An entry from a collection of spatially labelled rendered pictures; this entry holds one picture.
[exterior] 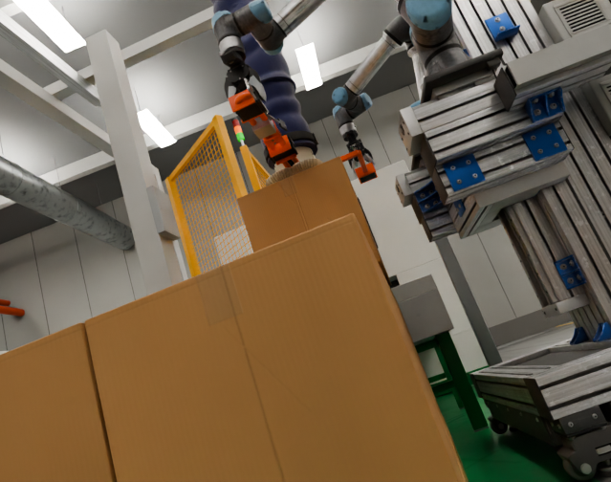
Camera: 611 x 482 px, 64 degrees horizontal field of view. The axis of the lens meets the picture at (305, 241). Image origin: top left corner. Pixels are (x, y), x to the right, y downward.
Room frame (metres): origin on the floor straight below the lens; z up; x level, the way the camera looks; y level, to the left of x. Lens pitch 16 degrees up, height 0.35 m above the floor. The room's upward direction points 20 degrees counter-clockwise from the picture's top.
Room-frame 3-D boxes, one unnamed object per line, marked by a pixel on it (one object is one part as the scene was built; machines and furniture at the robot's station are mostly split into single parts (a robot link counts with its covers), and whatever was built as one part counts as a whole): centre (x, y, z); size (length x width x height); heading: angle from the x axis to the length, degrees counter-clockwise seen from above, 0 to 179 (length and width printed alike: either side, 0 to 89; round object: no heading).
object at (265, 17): (1.32, -0.09, 1.50); 0.11 x 0.11 x 0.08; 75
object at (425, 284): (1.87, -0.05, 0.58); 0.70 x 0.03 x 0.06; 82
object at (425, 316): (1.87, -0.05, 0.47); 0.70 x 0.03 x 0.15; 82
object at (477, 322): (2.37, -0.63, 0.50); 0.07 x 0.07 x 1.00; 82
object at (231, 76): (1.33, 0.02, 1.34); 0.09 x 0.08 x 0.12; 171
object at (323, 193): (1.91, -0.06, 0.87); 0.60 x 0.40 x 0.40; 172
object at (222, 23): (1.33, 0.01, 1.50); 0.09 x 0.08 x 0.11; 75
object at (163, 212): (2.74, 0.75, 1.62); 0.20 x 0.05 x 0.30; 172
